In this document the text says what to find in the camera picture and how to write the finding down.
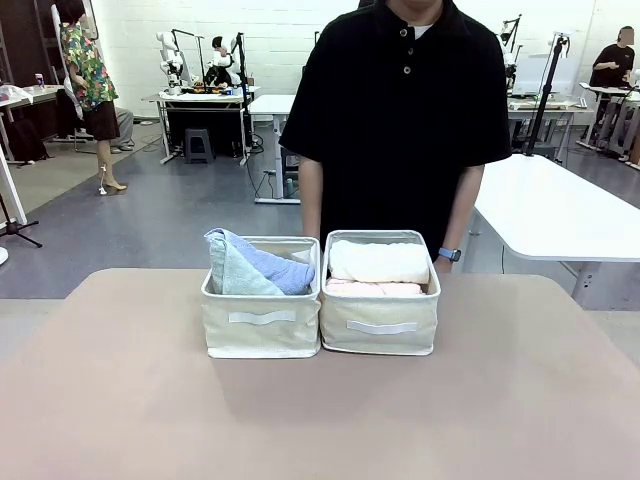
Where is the pink towel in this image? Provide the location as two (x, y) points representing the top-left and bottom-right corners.
(324, 278), (424, 297)

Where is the mint green towel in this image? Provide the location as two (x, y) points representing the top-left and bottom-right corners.
(208, 237), (284, 296)

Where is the person's right forearm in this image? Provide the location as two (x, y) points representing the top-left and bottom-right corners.
(298, 155), (326, 241)

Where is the grey background work table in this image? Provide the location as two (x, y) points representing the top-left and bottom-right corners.
(507, 95), (597, 154)

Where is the white towel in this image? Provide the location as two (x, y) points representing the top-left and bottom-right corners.
(328, 239), (431, 285)

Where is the white background robot pair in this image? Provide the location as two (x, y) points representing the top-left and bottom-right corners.
(155, 30), (251, 96)

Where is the black plastic stool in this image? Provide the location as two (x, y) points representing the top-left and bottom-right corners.
(183, 128), (216, 165)

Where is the black backpack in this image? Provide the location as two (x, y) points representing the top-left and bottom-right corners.
(9, 117), (52, 162)

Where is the mannequin in floral shirt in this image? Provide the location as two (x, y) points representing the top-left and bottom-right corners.
(53, 0), (129, 196)

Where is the tall black tripod stand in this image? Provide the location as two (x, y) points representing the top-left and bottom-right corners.
(522, 33), (572, 159)

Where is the small white desk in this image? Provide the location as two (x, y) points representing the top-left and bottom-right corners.
(248, 94), (304, 205)

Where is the grey cluttered side table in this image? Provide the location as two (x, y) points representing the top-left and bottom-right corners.
(0, 83), (66, 164)

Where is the cream fabric storage bin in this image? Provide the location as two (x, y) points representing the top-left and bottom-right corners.
(318, 229), (442, 357)
(200, 235), (322, 360)

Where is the person's left forearm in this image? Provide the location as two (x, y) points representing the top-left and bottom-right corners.
(439, 162), (486, 251)

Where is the white background robot table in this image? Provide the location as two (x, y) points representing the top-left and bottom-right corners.
(141, 88), (261, 167)

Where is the large white table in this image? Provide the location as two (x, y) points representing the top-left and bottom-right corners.
(469, 153), (640, 311)

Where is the white slanted stand post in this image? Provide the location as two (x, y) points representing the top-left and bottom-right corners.
(0, 147), (29, 226)

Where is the blue towel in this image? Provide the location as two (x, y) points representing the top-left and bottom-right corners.
(204, 228), (316, 296)

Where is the black floor tripod base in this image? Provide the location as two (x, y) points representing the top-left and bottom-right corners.
(0, 192), (44, 249)

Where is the standing person in black tee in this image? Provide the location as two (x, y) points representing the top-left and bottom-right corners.
(588, 25), (637, 90)

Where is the person in black polo shirt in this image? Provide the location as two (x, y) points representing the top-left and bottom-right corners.
(279, 0), (514, 251)

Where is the seated person in grey trousers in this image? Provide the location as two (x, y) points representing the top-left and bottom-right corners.
(115, 107), (137, 154)

